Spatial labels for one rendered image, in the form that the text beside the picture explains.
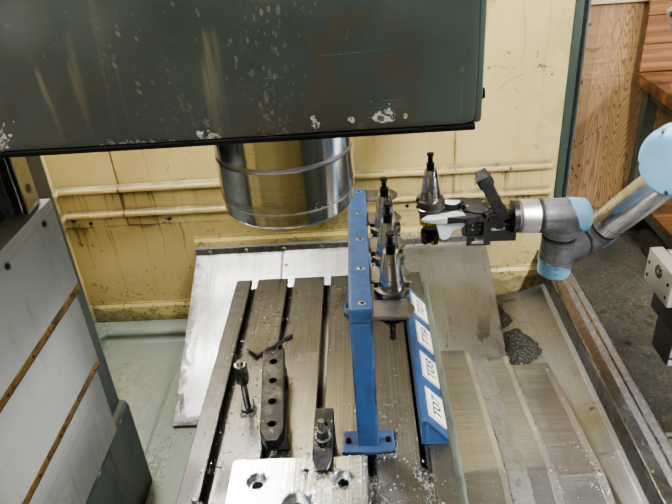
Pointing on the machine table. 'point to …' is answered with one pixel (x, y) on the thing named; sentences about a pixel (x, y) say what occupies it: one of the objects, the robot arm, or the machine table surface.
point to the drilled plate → (286, 468)
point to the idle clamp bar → (273, 438)
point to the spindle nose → (286, 181)
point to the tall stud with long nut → (243, 384)
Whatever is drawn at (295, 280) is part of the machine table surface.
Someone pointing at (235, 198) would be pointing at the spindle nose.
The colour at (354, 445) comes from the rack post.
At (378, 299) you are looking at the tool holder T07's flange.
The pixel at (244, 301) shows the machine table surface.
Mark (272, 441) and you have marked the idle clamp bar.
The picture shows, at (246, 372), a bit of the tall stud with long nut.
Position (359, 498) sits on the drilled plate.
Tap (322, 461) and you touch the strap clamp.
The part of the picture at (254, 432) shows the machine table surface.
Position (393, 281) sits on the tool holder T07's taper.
